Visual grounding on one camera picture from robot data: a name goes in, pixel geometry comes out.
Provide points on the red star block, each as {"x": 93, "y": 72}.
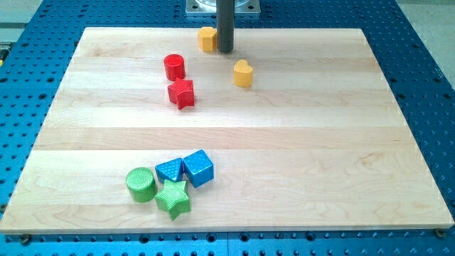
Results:
{"x": 181, "y": 93}

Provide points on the green star block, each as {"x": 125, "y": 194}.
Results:
{"x": 174, "y": 198}

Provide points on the blue cube block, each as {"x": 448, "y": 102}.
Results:
{"x": 199, "y": 168}

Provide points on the yellow heart block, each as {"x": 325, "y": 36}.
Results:
{"x": 243, "y": 73}

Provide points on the light wooden board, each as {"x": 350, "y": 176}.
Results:
{"x": 317, "y": 142}

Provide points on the blue triangle block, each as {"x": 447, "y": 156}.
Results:
{"x": 171, "y": 170}

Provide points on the red cylinder block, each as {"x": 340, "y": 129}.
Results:
{"x": 174, "y": 66}

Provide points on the yellow hexagon block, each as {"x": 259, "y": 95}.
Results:
{"x": 207, "y": 39}

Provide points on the green cylinder block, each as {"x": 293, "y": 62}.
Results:
{"x": 141, "y": 184}

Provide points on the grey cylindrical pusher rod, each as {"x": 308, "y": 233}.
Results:
{"x": 225, "y": 14}

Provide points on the blue perforated metal table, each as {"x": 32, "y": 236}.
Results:
{"x": 36, "y": 64}

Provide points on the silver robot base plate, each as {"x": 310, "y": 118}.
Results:
{"x": 208, "y": 7}

